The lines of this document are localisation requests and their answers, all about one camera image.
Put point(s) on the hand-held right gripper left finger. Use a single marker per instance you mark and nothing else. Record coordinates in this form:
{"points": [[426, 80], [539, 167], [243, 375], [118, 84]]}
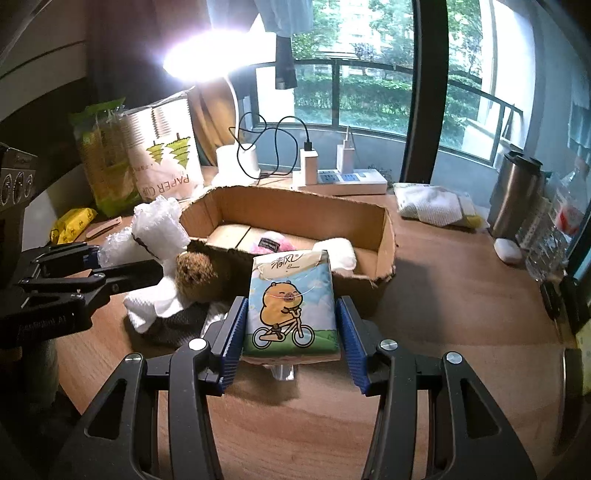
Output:
{"points": [[233, 344]]}

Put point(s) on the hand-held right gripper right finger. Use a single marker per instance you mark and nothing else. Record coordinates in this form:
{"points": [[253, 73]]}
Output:
{"points": [[353, 353]]}

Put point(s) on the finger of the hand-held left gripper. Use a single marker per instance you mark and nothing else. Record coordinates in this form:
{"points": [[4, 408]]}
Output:
{"points": [[92, 256], [134, 273]]}

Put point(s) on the white cloth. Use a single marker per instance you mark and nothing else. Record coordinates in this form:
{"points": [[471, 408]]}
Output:
{"points": [[147, 309]]}

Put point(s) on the grey knit sock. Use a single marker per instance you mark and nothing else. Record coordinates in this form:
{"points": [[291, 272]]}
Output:
{"points": [[180, 325]]}

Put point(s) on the clear plastic bag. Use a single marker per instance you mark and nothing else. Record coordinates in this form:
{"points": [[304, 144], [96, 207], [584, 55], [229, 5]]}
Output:
{"points": [[157, 221]]}

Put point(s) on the brown plush toy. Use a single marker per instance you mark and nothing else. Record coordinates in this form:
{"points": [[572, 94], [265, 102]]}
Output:
{"points": [[196, 277]]}

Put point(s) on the cartoon printed tissue pack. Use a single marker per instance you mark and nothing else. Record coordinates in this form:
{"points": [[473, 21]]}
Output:
{"points": [[291, 314]]}

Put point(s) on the cardboard box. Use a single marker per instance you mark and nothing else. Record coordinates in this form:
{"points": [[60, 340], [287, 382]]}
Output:
{"points": [[295, 207]]}

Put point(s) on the white soft pad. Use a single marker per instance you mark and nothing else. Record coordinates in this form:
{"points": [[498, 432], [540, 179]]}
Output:
{"points": [[341, 256]]}

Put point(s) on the pink soft pouch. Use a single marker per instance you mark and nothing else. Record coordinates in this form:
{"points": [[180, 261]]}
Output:
{"points": [[281, 242]]}

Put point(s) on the small brown wooden stick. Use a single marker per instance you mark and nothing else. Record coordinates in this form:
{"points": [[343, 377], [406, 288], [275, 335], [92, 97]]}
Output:
{"points": [[104, 227]]}

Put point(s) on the yellow wipes packet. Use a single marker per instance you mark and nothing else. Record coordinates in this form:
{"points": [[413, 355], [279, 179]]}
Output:
{"points": [[71, 224]]}

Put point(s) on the green yellow snack package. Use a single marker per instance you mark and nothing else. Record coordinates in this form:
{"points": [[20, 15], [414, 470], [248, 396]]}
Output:
{"points": [[104, 170]]}

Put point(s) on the paper cup package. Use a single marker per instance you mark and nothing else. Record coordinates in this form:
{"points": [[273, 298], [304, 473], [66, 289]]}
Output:
{"points": [[161, 152]]}

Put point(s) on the white desk lamp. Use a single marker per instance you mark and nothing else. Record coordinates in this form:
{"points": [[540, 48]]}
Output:
{"points": [[231, 161]]}

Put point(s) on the yellow curtain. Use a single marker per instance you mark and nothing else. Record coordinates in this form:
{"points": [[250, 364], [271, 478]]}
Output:
{"points": [[212, 124]]}

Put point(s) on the white power strip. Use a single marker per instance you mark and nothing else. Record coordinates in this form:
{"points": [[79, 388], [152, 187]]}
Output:
{"points": [[360, 182]]}

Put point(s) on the white earbuds case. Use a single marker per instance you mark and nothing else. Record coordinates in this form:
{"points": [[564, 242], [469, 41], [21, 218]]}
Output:
{"points": [[508, 250]]}

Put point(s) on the white plug adapter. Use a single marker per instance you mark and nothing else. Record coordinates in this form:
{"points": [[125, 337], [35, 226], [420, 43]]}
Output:
{"points": [[345, 159]]}

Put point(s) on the small black device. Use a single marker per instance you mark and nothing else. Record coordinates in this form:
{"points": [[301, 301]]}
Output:
{"points": [[561, 304]]}

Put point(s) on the steel travel mug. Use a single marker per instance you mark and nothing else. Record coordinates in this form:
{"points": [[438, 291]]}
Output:
{"points": [[512, 198]]}

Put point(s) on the pale yellow paper pack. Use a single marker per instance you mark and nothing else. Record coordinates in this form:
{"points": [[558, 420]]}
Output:
{"points": [[582, 337]]}

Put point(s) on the clear plastic water bottle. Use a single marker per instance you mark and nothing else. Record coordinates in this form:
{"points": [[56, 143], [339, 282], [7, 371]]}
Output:
{"points": [[565, 212]]}

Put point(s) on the hanging black garment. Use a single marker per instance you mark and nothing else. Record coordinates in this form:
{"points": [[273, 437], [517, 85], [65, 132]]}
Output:
{"points": [[285, 64]]}

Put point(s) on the black balcony railing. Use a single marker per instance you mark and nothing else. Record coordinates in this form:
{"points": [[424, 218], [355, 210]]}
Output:
{"points": [[392, 68]]}

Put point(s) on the hanging light blue garment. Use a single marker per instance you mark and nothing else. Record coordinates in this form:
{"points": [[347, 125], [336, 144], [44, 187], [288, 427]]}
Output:
{"points": [[258, 14]]}

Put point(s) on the black window frame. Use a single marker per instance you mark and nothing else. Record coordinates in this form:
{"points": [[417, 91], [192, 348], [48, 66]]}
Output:
{"points": [[427, 92]]}

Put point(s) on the light blue wall cloth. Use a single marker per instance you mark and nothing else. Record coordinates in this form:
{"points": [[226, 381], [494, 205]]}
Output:
{"points": [[581, 120]]}

